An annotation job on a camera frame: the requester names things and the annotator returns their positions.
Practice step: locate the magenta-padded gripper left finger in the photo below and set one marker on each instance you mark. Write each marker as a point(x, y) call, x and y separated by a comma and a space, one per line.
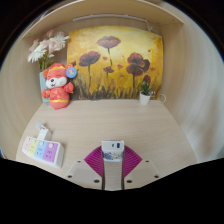
point(83, 173)

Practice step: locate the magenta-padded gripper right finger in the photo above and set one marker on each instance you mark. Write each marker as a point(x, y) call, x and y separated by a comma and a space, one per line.
point(140, 171)

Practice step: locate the white charger block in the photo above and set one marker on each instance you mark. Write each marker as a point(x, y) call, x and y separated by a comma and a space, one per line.
point(112, 148)

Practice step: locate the white pastel-socket power strip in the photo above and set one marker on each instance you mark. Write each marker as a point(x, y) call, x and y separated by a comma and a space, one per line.
point(43, 151)

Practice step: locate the small plant in white pot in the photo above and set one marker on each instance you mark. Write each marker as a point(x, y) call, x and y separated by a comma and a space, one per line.
point(144, 98)

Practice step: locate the red plush toy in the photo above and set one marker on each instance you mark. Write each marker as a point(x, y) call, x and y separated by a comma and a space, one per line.
point(58, 90)

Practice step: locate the teal vase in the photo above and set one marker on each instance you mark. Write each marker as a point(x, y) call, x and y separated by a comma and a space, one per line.
point(42, 83)

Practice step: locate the yellow poppy painting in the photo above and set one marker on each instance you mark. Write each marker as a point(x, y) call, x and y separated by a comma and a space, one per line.
point(116, 43)

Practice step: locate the white and pink flower bouquet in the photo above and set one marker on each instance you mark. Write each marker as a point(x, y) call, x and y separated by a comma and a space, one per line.
point(50, 45)

